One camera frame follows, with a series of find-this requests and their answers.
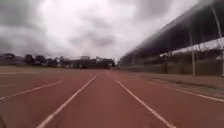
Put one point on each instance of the distant row of trees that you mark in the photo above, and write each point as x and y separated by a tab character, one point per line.
100	63

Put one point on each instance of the grass field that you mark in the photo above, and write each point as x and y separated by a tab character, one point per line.
33	69

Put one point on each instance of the red running track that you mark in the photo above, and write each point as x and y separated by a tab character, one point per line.
100	103

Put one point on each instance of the large roofed grandstand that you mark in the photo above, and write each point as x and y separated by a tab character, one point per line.
180	36

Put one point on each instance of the grey verge strip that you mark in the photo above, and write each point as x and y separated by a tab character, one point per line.
200	85

